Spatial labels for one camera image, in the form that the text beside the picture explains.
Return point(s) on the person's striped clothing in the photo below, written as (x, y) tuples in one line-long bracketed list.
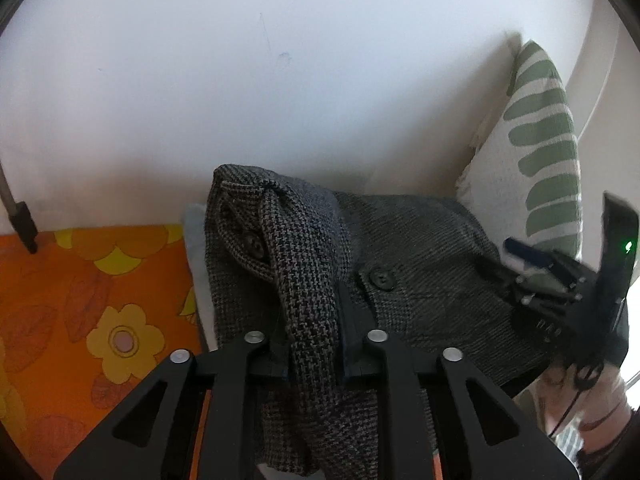
[(570, 442)]

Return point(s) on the grey houndstooth coat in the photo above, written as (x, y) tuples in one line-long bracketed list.
[(425, 260)]

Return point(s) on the orange floral bedsheet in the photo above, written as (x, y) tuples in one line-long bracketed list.
[(75, 310)]

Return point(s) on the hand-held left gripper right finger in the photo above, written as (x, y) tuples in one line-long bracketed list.
[(355, 340)]

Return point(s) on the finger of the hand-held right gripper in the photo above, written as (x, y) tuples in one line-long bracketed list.
[(525, 252), (505, 277)]

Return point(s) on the green striped white pillow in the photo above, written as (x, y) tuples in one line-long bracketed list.
[(500, 185)]

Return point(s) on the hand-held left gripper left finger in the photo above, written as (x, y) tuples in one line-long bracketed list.
[(270, 360)]

